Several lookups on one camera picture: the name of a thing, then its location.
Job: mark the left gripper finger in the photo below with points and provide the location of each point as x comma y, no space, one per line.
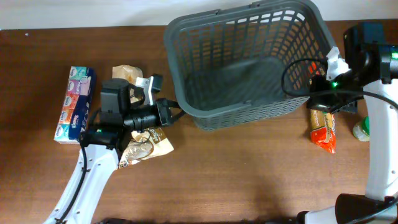
173,104
177,116

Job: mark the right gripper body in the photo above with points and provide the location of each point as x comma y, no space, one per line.
332,102

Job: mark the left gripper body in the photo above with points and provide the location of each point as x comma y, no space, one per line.
149,116

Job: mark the brown cookie bag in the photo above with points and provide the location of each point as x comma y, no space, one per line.
143,146

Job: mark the orange San Remo pasta pack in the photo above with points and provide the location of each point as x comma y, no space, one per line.
323,130

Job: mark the beige snack bag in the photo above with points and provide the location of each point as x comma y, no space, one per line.
130,73

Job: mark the green lid jar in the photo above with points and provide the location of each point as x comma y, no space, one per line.
361,130

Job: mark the grey plastic shopping basket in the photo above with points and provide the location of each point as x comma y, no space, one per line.
248,63

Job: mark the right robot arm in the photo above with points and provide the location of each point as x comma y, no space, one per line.
369,72

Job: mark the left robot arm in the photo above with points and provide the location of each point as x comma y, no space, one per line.
125,107

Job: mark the Kleenex tissue multipack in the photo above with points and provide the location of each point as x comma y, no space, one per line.
76,105

